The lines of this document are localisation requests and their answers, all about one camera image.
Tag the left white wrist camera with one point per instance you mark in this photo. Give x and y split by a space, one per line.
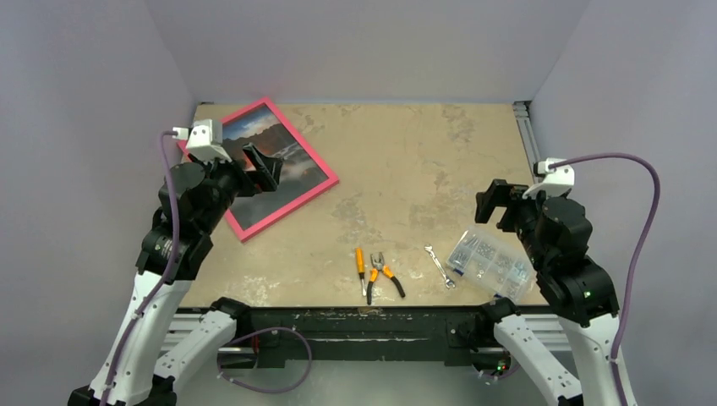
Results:
202 141

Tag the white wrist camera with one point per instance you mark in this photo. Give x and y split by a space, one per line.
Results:
202 141
555 177

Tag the clear screw organizer box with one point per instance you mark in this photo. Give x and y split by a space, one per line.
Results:
480 257

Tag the silver wrench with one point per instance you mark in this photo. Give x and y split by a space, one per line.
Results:
449 283

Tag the landscape photo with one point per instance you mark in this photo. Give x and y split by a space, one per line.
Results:
300 172

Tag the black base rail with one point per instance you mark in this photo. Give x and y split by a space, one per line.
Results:
451 335

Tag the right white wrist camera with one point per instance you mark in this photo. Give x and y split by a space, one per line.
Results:
555 177

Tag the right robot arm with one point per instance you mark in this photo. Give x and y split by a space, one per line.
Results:
554 232

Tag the aluminium frame rail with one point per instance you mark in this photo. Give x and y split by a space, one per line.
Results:
525 129

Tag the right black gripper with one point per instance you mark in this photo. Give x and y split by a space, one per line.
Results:
505 207

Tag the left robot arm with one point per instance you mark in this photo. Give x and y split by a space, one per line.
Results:
133 373

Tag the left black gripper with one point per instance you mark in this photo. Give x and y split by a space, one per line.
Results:
254 181

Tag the yellow handled screwdriver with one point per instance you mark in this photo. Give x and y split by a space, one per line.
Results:
361 269

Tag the pink picture frame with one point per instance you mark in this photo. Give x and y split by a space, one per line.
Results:
196 208

